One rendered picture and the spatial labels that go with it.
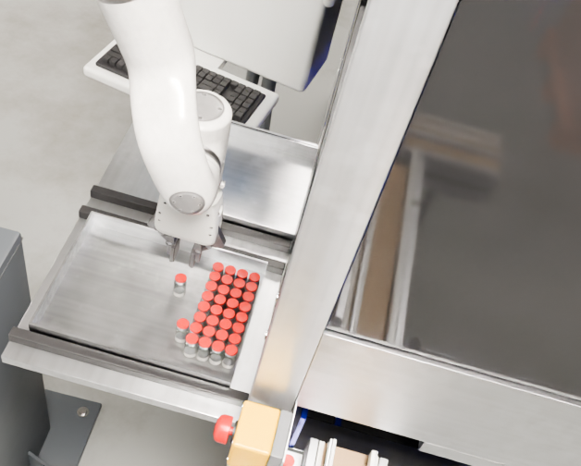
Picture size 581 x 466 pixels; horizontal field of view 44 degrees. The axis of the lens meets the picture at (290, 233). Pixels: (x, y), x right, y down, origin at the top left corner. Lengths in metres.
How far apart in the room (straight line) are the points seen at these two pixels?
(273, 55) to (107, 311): 0.85
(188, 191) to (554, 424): 0.57
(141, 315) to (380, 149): 0.71
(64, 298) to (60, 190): 1.39
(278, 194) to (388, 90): 0.89
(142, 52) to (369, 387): 0.52
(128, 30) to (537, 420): 0.71
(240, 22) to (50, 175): 1.13
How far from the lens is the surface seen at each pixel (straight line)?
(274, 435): 1.04
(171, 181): 0.93
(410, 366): 0.94
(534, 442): 1.08
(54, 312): 1.29
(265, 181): 1.52
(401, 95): 0.64
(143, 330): 1.27
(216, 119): 0.97
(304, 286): 0.84
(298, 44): 1.81
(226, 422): 1.05
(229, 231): 1.39
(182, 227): 1.14
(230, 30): 1.87
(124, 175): 1.50
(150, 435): 2.15
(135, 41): 0.89
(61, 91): 3.05
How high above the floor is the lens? 1.96
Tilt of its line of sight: 49 degrees down
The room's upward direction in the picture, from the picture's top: 16 degrees clockwise
